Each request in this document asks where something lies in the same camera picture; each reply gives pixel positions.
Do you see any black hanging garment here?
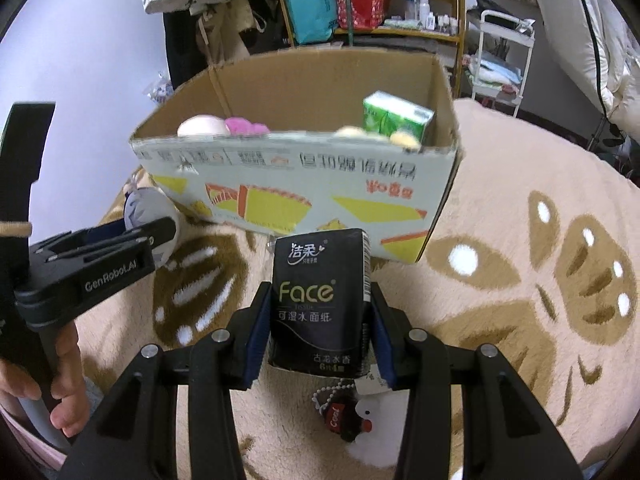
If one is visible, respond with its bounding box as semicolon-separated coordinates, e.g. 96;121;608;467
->
250;10;296;53

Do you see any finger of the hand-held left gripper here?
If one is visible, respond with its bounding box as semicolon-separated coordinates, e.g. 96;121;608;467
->
30;217;178;263

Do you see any green pole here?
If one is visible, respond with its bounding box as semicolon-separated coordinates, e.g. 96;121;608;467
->
342;0;357;47

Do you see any pale pink swirl plush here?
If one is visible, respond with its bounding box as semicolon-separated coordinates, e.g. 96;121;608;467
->
177;116;231;137

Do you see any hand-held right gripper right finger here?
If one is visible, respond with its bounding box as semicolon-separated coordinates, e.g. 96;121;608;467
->
370;282;583;480

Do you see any cola bottle keychain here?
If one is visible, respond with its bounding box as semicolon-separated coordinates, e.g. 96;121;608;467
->
312;377;373;443

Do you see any yellow dog plush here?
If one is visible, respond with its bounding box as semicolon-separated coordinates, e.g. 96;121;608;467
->
334;126;422;150

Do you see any green tissue pack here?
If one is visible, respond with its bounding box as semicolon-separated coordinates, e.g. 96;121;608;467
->
362;91;435;148

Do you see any white trolley cart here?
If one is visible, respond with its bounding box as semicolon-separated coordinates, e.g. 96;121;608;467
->
462;7;536;118

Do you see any colourful plastic bag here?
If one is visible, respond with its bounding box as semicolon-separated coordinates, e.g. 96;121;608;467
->
142;70;173;106

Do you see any black tissue pack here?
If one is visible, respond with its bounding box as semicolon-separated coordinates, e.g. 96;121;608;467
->
267;228;373;378

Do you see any light blue cloth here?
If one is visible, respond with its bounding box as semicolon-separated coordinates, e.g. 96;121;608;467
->
465;55;523;86

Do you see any white padded chair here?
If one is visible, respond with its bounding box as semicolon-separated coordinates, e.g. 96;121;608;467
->
490;0;640;141

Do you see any group of cosmetic bottles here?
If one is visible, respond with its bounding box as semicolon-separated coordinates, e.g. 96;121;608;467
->
402;0;458;31

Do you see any beige coat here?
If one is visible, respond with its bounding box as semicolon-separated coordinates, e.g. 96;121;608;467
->
195;0;268;68

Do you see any black bag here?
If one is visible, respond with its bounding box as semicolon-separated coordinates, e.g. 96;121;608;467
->
472;0;536;28

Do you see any teal bag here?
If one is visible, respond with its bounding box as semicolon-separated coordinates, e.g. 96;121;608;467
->
280;0;336;46

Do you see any pink cloth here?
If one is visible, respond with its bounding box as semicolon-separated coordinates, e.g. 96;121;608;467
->
0;402;68;468

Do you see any grey lavender plush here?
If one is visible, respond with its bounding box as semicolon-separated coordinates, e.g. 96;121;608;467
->
122;185;182;267

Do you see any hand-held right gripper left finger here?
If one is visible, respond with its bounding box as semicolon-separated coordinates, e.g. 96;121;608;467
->
60;282;273;480

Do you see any black coat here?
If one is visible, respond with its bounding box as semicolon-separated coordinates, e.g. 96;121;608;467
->
162;7;206;91

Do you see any printed cardboard box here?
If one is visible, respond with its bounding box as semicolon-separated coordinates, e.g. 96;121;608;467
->
129;50;463;263

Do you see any wooden shelf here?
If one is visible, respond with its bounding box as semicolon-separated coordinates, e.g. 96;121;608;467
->
267;0;466;98

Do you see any white fluffy plush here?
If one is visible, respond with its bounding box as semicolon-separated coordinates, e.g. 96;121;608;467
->
345;390;413;461

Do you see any person's left hand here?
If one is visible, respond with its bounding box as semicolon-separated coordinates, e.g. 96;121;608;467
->
0;321;92;438

